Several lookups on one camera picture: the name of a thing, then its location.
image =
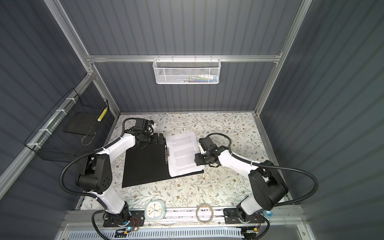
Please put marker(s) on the blue folder with black inside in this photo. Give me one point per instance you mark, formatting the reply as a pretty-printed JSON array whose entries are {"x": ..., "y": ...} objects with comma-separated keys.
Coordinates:
[{"x": 146, "y": 165}]

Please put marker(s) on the white wire mesh basket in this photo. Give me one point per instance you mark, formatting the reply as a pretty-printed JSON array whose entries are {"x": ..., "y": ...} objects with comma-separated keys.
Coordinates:
[{"x": 187, "y": 73}]

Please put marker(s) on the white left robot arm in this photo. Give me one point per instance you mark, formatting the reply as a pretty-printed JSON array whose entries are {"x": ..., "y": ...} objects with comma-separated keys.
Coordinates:
[{"x": 95, "y": 171}]

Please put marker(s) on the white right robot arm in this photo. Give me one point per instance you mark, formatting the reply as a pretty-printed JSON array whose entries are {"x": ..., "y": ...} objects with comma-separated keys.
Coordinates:
[{"x": 267, "y": 184}]

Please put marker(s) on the white printed paper files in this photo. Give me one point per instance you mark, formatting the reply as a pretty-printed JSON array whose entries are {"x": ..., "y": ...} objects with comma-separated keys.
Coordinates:
[{"x": 182, "y": 149}]

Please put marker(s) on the white ventilated cable duct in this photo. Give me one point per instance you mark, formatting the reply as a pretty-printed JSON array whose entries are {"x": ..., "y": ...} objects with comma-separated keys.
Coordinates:
[{"x": 175, "y": 234}]

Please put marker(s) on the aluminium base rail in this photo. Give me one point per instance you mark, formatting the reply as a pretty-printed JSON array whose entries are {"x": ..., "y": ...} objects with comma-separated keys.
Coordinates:
[{"x": 190, "y": 217}]

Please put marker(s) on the blue tape roll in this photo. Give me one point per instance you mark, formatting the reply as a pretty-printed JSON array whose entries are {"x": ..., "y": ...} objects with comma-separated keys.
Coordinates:
[{"x": 267, "y": 214}]

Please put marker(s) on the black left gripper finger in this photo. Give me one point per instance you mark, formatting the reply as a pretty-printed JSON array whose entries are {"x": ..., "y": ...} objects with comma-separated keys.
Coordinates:
[
  {"x": 161, "y": 142},
  {"x": 159, "y": 137}
]

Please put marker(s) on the yellow marker pen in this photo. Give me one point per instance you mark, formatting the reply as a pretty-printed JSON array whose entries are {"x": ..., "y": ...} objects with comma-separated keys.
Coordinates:
[{"x": 102, "y": 115}]

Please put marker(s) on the black foam pad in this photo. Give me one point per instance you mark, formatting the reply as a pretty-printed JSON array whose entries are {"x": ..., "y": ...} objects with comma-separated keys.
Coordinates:
[{"x": 83, "y": 124}]

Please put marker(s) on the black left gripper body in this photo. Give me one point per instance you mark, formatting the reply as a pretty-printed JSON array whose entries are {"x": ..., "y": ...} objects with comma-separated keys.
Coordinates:
[{"x": 148, "y": 140}]

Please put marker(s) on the white square clock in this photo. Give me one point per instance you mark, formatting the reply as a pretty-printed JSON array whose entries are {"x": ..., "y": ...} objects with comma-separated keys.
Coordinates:
[{"x": 155, "y": 210}]

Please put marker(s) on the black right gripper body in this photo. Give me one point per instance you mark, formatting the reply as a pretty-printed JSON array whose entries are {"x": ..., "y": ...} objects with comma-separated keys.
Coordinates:
[{"x": 202, "y": 159}]

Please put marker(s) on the black wire basket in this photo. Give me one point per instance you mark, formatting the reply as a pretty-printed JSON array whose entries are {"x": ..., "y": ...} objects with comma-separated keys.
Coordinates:
[{"x": 50, "y": 143}]

